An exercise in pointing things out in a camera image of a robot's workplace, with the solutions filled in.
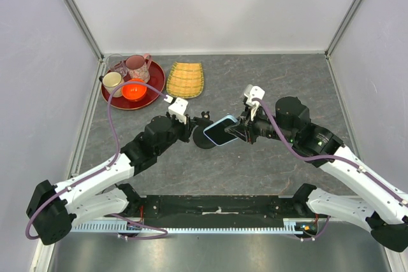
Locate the black phone stand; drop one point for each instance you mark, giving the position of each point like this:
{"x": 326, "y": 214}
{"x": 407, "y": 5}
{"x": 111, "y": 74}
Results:
{"x": 199, "y": 138}

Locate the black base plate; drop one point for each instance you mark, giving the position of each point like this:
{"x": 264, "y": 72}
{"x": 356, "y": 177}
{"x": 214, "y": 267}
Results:
{"x": 163, "y": 210}

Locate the pink floral mug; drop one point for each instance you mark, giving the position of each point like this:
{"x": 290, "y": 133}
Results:
{"x": 138, "y": 66}

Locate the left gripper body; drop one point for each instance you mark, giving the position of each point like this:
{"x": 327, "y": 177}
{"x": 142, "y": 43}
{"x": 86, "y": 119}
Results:
{"x": 182, "y": 128}

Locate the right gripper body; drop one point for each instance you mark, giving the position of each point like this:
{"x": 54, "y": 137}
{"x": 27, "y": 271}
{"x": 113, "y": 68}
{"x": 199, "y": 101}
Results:
{"x": 253, "y": 127}

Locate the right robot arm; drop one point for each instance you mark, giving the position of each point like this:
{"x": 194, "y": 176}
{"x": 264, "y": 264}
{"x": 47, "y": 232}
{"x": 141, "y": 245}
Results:
{"x": 381, "y": 209}

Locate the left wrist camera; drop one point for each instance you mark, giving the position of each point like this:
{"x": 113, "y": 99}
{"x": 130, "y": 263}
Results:
{"x": 177, "y": 107}

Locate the woven bamboo tray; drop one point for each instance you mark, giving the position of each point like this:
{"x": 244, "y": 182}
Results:
{"x": 185, "y": 80}

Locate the orange bowl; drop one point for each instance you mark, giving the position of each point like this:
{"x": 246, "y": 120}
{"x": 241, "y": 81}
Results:
{"x": 135, "y": 90}

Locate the cream mug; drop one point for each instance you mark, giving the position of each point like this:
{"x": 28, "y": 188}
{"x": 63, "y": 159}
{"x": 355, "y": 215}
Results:
{"x": 110, "y": 81}

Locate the clear glass cup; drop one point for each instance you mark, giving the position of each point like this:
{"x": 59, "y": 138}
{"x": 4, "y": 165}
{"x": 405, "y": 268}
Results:
{"x": 116, "y": 63}

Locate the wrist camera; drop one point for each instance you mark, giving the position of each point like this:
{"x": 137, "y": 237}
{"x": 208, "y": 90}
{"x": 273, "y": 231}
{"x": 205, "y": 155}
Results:
{"x": 253, "y": 94}
{"x": 177, "y": 107}

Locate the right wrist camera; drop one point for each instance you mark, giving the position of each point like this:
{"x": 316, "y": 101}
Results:
{"x": 253, "y": 94}

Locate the slotted cable duct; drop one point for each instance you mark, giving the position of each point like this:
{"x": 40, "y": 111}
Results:
{"x": 265, "y": 226}

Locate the blue smartphone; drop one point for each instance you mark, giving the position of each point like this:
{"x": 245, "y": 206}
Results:
{"x": 216, "y": 132}

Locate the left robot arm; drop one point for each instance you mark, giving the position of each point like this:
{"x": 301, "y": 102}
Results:
{"x": 55, "y": 209}

